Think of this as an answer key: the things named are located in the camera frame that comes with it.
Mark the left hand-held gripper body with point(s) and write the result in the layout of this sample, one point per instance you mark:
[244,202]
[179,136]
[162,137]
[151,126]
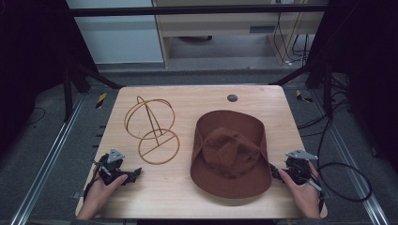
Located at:
[110,170]

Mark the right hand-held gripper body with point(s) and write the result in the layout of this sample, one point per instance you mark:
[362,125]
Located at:
[297,170]

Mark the brown felt hat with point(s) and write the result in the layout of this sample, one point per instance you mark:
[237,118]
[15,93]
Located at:
[230,156]

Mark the person's right hand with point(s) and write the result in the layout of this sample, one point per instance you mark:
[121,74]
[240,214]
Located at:
[302,195]

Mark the person's left hand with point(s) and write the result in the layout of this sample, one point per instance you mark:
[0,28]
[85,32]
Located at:
[100,193]

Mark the yellow black tape marker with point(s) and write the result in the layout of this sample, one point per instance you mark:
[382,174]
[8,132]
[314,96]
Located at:
[302,96]
[101,100]

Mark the grey round table grommet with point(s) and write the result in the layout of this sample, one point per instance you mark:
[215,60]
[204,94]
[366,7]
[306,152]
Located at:
[232,98]

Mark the black metal stand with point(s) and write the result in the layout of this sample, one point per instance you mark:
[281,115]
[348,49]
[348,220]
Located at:
[327,90]
[67,93]

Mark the white cabinet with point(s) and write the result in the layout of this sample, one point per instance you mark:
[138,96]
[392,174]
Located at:
[119,40]

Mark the silver floor rail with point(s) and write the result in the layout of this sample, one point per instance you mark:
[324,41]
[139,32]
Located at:
[47,156]
[353,168]

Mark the black horizontal frame bar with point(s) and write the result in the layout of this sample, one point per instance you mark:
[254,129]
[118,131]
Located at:
[187,10]

